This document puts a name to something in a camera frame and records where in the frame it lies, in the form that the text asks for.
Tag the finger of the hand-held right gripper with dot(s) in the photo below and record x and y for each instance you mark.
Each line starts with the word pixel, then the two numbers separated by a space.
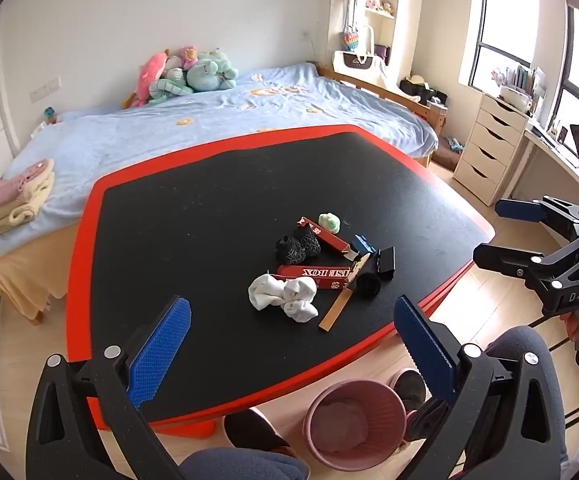
pixel 519 208
pixel 504 255

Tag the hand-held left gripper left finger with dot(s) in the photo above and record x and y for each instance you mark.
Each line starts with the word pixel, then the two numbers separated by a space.
pixel 162 345

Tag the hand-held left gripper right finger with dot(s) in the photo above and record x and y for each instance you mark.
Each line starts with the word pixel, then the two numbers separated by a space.
pixel 424 345

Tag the black round object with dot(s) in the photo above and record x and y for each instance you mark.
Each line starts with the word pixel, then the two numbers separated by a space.
pixel 369 285

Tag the black binder clip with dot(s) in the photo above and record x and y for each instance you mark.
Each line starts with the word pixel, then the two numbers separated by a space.
pixel 386 262

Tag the wooden stick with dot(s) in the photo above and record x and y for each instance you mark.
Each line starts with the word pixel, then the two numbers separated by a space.
pixel 337 310

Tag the wooden clothespin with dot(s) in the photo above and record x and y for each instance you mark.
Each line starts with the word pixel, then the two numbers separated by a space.
pixel 359 269

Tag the pink waste bin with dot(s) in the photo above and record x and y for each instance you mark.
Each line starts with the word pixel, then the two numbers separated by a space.
pixel 339 425

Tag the blue clip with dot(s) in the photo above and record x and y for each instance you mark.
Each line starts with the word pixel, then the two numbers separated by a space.
pixel 363 245

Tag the white socks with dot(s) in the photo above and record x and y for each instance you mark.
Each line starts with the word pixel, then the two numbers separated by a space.
pixel 279 292

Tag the red box with white print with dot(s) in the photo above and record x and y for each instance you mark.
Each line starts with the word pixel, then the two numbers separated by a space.
pixel 309 272

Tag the plain red long box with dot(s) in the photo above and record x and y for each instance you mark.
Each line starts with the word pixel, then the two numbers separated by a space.
pixel 329 239

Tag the black sock ball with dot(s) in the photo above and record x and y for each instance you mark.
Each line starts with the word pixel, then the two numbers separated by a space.
pixel 310 241
pixel 289 250

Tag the green white sock ball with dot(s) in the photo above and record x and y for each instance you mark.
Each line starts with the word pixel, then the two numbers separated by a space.
pixel 330 222

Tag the person's right hand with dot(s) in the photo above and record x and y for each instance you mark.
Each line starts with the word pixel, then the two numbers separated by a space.
pixel 571 327

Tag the white desk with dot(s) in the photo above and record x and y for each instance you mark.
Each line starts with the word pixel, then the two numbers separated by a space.
pixel 549 152

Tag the white drawer cabinet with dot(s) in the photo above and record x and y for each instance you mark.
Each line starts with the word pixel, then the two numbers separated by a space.
pixel 489 145

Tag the person's right leg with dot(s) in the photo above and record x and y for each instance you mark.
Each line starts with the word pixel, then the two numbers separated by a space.
pixel 519 340

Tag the person's leg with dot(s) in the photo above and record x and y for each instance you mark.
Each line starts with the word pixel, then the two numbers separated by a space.
pixel 249 465
pixel 519 340

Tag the brown floor mat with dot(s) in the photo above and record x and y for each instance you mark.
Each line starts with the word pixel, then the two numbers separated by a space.
pixel 447 152

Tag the white basket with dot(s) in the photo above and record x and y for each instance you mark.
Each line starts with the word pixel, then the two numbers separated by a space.
pixel 513 96

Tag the dark slipper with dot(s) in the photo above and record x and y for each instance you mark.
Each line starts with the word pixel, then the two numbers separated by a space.
pixel 254 432

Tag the row of books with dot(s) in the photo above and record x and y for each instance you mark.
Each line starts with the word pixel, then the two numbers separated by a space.
pixel 529 80

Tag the person's left leg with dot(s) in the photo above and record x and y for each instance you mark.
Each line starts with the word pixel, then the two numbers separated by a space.
pixel 249 465

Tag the wooden bed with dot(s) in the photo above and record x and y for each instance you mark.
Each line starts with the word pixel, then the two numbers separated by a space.
pixel 24 280

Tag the black bag with hat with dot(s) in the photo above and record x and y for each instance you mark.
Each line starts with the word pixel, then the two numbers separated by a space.
pixel 422 91

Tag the window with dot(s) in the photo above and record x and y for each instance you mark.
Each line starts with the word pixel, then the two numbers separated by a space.
pixel 499 15

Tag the cream folded towel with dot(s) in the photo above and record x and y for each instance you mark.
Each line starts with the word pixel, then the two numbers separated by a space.
pixel 9 215

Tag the purple box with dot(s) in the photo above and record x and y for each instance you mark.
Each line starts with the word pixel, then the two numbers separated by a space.
pixel 382 53

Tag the white tote bag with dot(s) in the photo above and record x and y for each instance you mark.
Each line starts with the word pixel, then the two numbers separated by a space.
pixel 357 65

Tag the pink folded towel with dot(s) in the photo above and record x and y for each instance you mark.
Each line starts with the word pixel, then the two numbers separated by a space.
pixel 4 190

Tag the rainbow crochet bag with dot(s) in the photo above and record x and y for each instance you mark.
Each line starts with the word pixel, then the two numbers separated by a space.
pixel 352 41

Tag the green striped plush toy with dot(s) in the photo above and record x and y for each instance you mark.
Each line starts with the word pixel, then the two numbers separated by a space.
pixel 169 87

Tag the light blue bedsheet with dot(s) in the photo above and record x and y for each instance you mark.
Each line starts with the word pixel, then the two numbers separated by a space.
pixel 269 110

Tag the pink plush toy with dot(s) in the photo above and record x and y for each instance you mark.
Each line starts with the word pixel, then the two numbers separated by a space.
pixel 152 75

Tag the green bear plush toy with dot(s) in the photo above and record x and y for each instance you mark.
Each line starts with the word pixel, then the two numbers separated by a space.
pixel 209 72

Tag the small pink flower plush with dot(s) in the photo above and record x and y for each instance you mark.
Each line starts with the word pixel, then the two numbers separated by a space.
pixel 188 56

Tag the white wall outlet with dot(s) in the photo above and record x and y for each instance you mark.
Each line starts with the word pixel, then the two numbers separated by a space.
pixel 45 89

